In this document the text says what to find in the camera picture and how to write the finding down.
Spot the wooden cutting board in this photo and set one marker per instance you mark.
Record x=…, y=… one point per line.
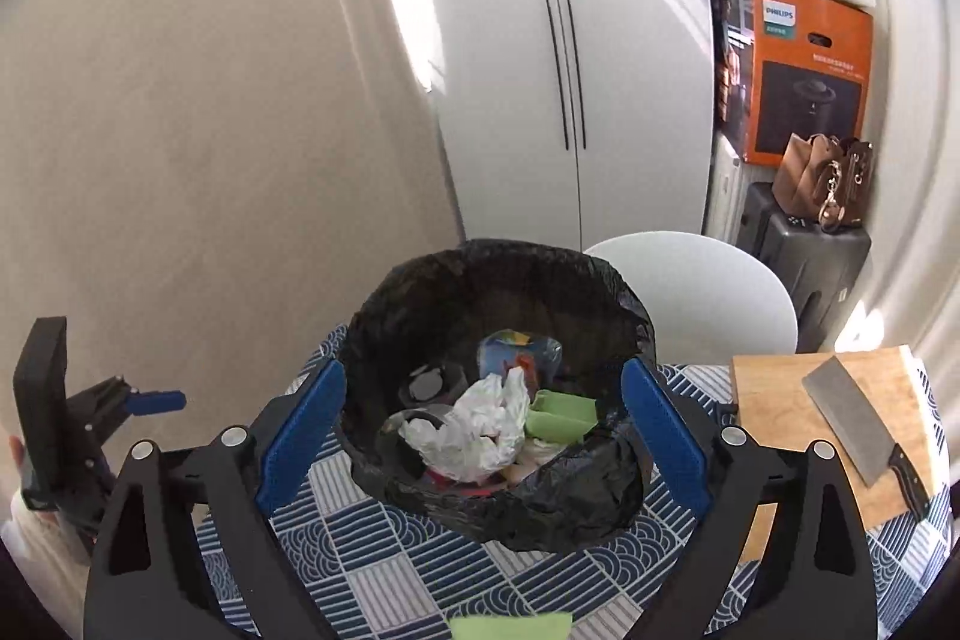
x=772, y=385

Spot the clear plastic lid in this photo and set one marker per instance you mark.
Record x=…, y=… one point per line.
x=431, y=383

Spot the bin with black bag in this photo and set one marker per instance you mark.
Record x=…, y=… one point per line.
x=487, y=520

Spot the person's left hand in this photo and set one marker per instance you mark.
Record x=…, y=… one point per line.
x=16, y=460

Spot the colourful clear plastic cup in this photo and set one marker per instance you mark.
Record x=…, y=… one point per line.
x=517, y=359

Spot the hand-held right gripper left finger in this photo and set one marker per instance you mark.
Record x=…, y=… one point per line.
x=300, y=441

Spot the green paper sheet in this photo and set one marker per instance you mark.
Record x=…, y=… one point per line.
x=510, y=628

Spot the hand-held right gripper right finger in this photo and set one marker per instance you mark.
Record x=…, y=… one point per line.
x=664, y=441

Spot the white wardrobe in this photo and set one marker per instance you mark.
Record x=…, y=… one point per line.
x=600, y=48

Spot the blue patterned tablecloth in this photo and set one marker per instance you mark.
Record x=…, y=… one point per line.
x=420, y=580

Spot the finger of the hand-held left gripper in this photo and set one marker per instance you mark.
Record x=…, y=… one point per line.
x=154, y=401

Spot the orange cardboard box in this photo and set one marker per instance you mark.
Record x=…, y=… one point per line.
x=810, y=85

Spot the dark brown leather handbag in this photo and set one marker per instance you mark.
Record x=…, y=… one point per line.
x=855, y=190

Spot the tan leather handbag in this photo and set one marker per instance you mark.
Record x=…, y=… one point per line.
x=799, y=183

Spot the grey suitcase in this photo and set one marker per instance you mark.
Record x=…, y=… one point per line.
x=802, y=272

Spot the green wrapper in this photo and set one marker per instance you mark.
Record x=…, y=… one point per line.
x=562, y=416

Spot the steel cleaver knife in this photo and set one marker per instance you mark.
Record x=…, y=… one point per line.
x=847, y=415

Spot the white round chair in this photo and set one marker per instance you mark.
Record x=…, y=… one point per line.
x=697, y=295

